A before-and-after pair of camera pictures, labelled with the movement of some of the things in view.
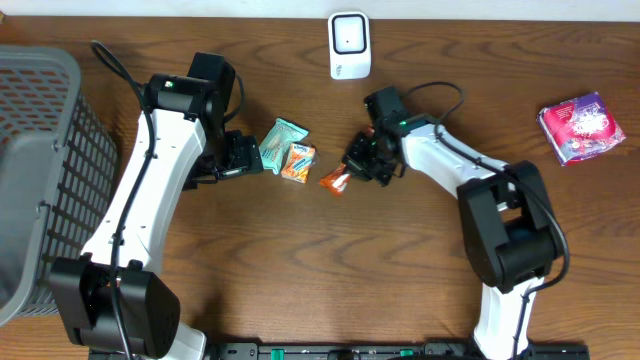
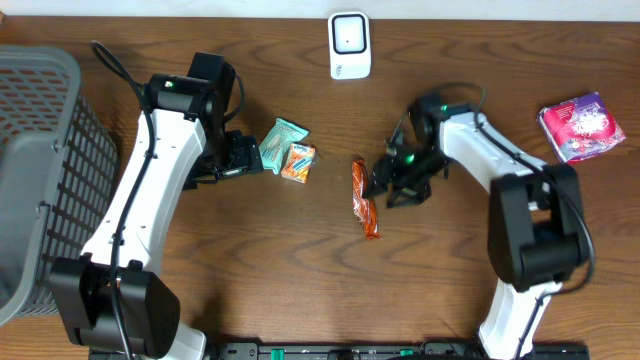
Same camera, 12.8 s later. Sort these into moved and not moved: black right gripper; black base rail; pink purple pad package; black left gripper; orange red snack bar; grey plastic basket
Moved: black right gripper; orange red snack bar
Not moved: grey plastic basket; black base rail; black left gripper; pink purple pad package
